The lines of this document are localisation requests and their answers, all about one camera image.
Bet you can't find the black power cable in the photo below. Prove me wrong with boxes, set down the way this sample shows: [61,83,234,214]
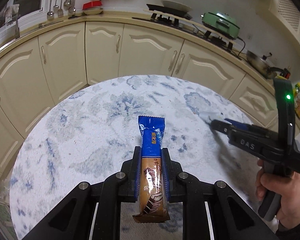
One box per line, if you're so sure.
[236,36,247,58]

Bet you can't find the person's right hand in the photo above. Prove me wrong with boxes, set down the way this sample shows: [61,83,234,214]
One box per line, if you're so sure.
[255,159,300,230]

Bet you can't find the faucet with cloth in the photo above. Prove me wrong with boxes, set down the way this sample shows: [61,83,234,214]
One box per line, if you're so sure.
[4,4,20,39]

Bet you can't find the steel wok pan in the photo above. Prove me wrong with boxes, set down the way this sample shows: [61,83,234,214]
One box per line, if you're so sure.
[246,50,290,80]

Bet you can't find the round floral tablecloth table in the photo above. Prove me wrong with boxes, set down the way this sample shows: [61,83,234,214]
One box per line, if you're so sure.
[10,75,258,239]

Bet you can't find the cream lower kitchen cabinets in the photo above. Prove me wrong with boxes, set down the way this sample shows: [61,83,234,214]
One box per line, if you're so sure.
[0,21,300,201]

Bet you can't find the blue brown wafer wrapper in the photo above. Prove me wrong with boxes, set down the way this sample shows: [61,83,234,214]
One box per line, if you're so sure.
[133,115,170,224]

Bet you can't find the green electric cooker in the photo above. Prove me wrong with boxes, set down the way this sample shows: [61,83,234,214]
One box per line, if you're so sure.
[201,11,240,40]

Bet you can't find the red lidded bowl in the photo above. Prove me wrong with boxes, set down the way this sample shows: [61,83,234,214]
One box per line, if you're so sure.
[82,0,103,15]

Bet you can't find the black gas stove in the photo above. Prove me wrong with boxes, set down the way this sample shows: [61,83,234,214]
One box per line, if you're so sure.
[137,4,242,59]

